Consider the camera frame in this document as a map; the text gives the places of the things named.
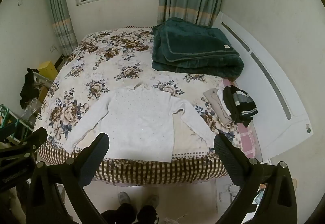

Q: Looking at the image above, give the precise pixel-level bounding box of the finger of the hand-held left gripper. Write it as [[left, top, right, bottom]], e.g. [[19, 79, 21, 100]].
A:
[[0, 128, 48, 161], [0, 123, 16, 139]]

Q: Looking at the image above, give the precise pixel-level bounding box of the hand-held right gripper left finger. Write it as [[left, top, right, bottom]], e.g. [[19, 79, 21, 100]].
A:
[[27, 133, 110, 224]]

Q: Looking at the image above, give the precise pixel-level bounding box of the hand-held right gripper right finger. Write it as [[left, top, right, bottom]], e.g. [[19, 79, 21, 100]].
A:
[[214, 133, 297, 224]]

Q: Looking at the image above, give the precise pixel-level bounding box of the white knit sweater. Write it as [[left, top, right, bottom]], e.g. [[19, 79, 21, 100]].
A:
[[61, 84, 216, 163]]

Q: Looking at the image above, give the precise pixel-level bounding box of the green crate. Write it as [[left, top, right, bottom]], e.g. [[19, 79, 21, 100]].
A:
[[0, 104, 35, 146]]

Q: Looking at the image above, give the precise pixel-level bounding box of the clear plastic bag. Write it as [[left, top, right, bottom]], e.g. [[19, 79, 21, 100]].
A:
[[22, 97, 42, 123]]

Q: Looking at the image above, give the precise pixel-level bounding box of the brown cardboard box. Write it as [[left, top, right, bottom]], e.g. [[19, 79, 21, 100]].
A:
[[38, 86, 50, 101]]

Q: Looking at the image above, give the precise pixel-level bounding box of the person's left shoe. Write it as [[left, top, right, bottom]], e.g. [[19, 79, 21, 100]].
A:
[[117, 191, 131, 205]]

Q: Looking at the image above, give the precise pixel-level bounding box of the black hanging cloth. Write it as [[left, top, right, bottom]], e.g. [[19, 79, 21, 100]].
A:
[[20, 68, 41, 109]]

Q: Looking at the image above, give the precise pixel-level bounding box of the beige folded garment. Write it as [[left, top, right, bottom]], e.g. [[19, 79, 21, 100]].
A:
[[203, 89, 235, 128]]

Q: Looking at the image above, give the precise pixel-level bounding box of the black striped garment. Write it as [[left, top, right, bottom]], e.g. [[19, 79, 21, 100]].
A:
[[222, 85, 259, 127]]

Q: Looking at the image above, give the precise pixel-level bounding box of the small white garment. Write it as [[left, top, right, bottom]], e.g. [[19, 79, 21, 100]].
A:
[[217, 89, 232, 116]]

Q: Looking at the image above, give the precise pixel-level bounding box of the yellow box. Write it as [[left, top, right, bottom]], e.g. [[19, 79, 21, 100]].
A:
[[38, 61, 59, 82]]

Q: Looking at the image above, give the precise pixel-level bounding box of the white headboard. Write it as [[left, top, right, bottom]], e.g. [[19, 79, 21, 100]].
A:
[[212, 11, 314, 161]]

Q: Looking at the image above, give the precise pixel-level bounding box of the bed with floral sheet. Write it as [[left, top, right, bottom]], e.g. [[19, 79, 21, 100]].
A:
[[33, 26, 257, 186]]

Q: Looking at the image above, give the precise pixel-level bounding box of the green folded blanket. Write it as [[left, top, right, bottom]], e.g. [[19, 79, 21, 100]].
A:
[[152, 17, 245, 80]]

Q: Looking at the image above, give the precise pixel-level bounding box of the narrow grey-green curtain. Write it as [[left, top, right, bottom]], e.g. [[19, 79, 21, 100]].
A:
[[42, 0, 79, 57]]

